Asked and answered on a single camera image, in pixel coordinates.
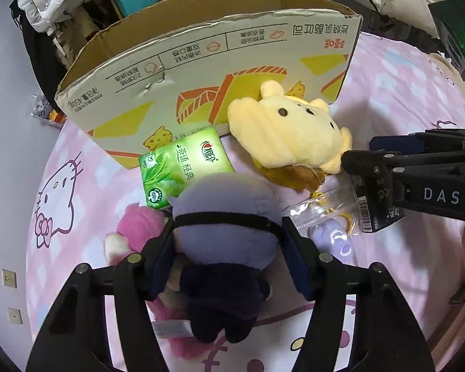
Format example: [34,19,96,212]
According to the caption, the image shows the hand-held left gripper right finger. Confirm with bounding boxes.
[282,216,437,372]

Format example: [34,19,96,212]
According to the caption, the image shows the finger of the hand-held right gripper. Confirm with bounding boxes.
[369,128,465,153]
[341,149,465,191]

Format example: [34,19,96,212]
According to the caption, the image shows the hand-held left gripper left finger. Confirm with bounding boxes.
[25,217,179,372]

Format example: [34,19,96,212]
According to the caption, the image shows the black barcode packet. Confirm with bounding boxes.
[349,174,406,234]

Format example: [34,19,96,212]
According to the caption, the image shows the purple-haired plush doll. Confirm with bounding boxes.
[166,172,285,343]

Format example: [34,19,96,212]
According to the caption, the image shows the printed cardboard box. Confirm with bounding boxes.
[54,0,363,170]

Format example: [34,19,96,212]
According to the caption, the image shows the clear bag with purple charm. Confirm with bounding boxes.
[289,184,367,265]

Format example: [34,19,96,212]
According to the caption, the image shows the pink printed bed sheet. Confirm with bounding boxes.
[25,31,465,372]

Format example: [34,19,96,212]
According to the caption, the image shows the pink plush bear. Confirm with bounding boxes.
[104,203,202,359]

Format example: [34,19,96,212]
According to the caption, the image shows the yellow plush bear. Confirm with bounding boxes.
[227,80,353,191]

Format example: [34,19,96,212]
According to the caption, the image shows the green tissue pack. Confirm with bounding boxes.
[139,126,236,210]

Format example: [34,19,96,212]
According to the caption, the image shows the snack packets on floor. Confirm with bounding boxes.
[31,94,67,125]

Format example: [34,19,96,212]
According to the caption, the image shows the black garment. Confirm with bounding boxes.
[10,0,68,114]

